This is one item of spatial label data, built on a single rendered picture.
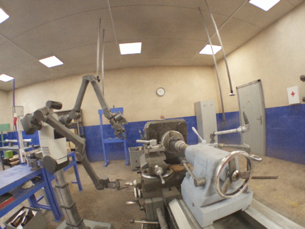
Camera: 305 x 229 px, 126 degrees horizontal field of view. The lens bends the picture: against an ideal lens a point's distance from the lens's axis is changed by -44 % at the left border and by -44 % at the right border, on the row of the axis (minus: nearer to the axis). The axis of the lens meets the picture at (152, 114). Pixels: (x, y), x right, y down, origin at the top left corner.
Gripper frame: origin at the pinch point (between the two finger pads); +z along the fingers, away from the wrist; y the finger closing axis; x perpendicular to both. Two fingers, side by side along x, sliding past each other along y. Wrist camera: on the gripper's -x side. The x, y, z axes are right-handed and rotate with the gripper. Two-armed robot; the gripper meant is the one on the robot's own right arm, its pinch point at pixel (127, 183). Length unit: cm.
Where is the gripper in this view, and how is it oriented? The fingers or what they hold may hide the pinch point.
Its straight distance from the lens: 124.1
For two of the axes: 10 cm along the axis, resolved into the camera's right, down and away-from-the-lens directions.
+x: -0.7, 4.2, 9.1
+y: -1.3, -9.0, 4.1
